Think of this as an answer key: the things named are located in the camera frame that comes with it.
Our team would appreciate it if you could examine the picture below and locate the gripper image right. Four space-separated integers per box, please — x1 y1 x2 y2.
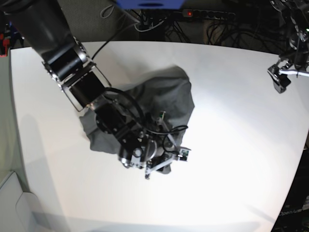
267 58 309 94

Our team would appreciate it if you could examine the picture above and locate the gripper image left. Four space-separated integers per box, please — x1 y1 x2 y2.
118 111 183 179

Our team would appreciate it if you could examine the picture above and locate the dark grey t-shirt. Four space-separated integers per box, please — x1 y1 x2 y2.
79 66 196 175

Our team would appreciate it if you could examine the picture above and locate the black power strip red light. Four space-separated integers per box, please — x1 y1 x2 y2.
182 9 236 21

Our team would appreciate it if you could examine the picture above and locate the blue box at top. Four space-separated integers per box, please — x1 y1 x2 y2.
116 0 184 9

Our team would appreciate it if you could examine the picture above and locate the red clamp at table corner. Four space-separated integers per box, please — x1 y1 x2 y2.
0 32 10 57

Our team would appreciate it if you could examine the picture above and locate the white cable on floor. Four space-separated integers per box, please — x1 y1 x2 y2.
134 14 166 32

